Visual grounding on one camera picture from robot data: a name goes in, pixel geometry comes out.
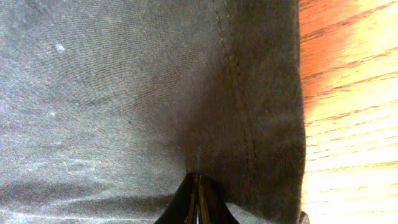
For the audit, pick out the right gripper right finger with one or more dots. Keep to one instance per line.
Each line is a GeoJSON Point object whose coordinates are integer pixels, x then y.
{"type": "Point", "coordinates": [212, 208]}

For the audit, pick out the dark navy t-shirt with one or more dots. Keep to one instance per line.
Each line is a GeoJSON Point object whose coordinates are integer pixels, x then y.
{"type": "Point", "coordinates": [107, 105]}

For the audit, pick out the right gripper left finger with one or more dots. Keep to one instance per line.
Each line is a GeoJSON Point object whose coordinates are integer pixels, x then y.
{"type": "Point", "coordinates": [183, 207]}

